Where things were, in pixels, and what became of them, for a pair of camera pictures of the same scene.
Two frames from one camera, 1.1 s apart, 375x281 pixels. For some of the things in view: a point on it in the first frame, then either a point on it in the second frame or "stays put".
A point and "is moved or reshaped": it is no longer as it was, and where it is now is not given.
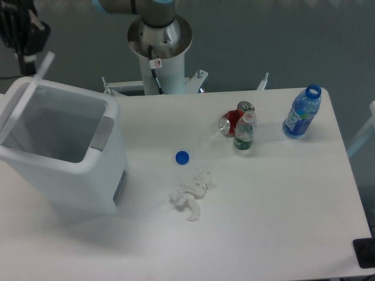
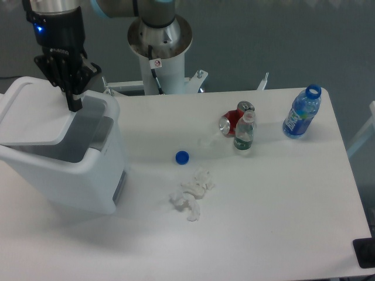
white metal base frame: [194, 84] stays put
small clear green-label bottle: [245, 131] stays put
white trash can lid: [17, 115] is moved or reshaped
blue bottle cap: [182, 157] stays put
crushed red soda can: [228, 122] stays put
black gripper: [22, 37] to [62, 33]
